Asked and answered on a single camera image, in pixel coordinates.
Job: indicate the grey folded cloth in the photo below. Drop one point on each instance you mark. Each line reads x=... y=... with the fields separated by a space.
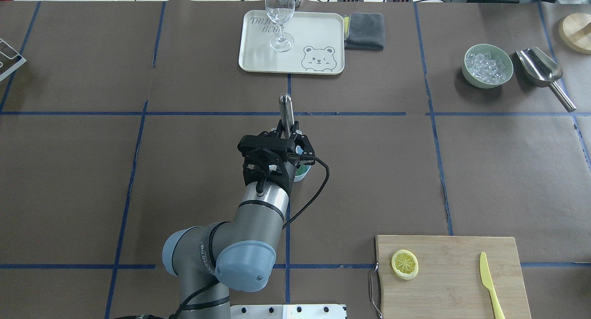
x=367 y=31

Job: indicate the yellow sponge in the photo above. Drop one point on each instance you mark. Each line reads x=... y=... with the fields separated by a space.
x=346 y=20

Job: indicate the green bowl of ice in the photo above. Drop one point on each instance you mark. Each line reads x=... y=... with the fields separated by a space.
x=487 y=66

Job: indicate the yellow lemon half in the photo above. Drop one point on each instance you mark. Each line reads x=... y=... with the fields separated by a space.
x=405 y=264

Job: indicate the light blue cup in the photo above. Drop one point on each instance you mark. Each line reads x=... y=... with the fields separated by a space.
x=302 y=169

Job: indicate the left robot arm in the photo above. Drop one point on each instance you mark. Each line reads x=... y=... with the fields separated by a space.
x=211 y=260

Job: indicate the clear wine glass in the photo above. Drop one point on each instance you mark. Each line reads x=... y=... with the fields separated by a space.
x=280 y=12

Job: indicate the yellow plastic knife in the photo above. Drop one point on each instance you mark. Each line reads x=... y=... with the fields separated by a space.
x=487 y=282

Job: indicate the steel muddler with black tip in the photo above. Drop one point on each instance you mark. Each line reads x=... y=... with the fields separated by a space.
x=287 y=116

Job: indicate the steel ice scoop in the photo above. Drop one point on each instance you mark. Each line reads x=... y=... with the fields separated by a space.
x=543 y=71

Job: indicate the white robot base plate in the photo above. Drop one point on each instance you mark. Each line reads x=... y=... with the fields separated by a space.
x=289 y=311

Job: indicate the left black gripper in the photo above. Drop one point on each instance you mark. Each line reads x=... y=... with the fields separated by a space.
x=286 y=174

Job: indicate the white wire cup rack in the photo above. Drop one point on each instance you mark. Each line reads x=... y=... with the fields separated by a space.
x=10 y=60

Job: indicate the wooden cutting board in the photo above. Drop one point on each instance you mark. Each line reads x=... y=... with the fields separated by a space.
x=448 y=284

